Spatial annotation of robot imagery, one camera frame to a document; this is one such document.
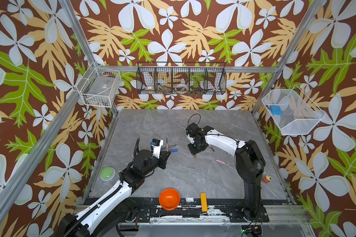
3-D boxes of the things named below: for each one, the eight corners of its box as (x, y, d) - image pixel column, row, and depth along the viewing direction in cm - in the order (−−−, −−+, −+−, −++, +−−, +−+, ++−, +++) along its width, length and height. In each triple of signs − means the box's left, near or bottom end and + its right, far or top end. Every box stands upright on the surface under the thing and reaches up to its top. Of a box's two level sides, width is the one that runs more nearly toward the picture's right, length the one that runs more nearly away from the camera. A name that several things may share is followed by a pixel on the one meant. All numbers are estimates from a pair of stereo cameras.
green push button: (99, 180, 88) (97, 179, 86) (103, 168, 93) (102, 166, 91) (114, 180, 88) (112, 179, 86) (117, 168, 93) (116, 166, 91)
